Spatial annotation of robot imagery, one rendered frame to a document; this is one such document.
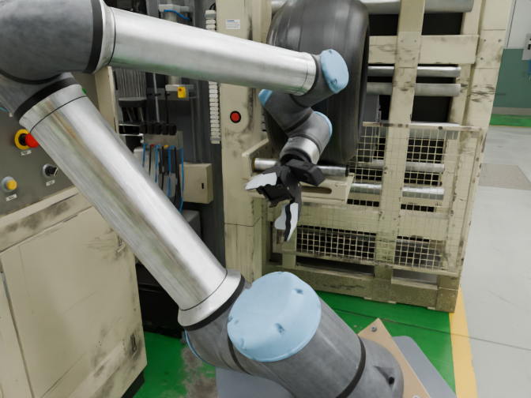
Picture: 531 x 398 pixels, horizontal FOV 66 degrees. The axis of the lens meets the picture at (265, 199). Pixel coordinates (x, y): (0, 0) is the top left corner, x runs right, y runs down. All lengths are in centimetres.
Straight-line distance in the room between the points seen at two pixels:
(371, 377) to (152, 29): 65
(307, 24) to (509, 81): 964
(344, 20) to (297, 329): 95
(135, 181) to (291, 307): 34
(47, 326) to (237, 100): 95
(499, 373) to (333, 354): 151
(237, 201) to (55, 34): 113
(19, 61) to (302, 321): 54
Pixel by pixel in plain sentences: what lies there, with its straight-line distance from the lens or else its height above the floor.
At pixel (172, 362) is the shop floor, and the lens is 198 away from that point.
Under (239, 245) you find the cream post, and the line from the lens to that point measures 171.
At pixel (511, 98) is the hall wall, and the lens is 1086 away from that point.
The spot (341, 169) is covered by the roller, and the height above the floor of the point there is 91.
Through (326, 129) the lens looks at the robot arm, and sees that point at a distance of 106.
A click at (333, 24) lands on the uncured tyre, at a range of 132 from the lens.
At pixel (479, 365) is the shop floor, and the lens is 213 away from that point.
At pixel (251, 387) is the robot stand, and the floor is 60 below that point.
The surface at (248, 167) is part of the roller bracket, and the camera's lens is 145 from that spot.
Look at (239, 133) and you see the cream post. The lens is 156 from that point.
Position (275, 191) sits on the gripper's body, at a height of 99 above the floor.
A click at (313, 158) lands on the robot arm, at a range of 98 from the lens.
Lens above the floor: 128
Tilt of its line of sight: 20 degrees down
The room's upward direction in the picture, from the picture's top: straight up
